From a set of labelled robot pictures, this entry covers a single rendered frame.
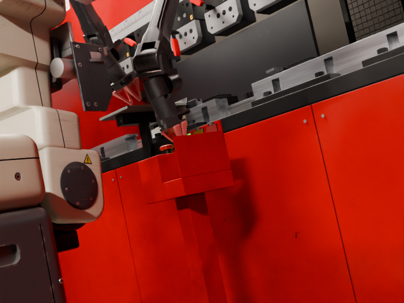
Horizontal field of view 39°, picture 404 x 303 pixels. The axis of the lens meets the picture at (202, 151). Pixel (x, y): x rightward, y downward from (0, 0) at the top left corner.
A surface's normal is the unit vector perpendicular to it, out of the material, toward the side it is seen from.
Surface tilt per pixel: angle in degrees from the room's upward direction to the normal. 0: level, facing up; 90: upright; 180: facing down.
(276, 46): 90
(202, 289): 90
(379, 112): 90
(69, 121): 90
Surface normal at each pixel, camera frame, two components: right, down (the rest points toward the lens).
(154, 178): -0.80, 0.12
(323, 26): -0.56, 0.05
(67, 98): 0.65, -0.20
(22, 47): 0.80, -0.21
